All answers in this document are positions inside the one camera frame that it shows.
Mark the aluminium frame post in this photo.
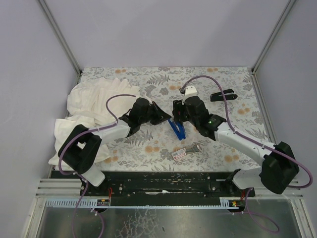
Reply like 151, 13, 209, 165
36, 0, 82, 76
251, 0, 298, 74

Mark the metal staple strip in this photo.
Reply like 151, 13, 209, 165
183, 144, 201, 154

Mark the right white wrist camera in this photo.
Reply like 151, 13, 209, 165
179, 86, 198, 105

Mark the white slotted cable duct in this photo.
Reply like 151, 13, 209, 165
46, 198, 240, 210

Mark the purple cable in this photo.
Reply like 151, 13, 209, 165
58, 93, 139, 238
182, 75, 312, 234

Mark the white cloth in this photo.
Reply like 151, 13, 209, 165
54, 77, 140, 152

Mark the left aluminium frame post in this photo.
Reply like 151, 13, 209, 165
36, 0, 82, 76

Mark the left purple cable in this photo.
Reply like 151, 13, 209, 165
58, 93, 139, 238

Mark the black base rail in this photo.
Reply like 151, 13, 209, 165
49, 170, 256, 206

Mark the red white staple box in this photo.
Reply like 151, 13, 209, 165
171, 149, 186, 160

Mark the black stapler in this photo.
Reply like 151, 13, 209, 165
210, 89, 238, 102

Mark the right aluminium frame post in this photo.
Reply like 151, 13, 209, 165
251, 0, 298, 74

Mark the floral tablecloth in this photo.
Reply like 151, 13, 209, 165
79, 67, 268, 172

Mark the blue stapler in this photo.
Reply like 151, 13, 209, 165
168, 119, 186, 140

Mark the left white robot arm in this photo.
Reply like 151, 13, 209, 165
57, 98, 171, 187

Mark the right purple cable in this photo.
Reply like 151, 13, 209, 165
182, 75, 312, 234

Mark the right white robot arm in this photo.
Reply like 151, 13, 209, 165
172, 96, 299, 194

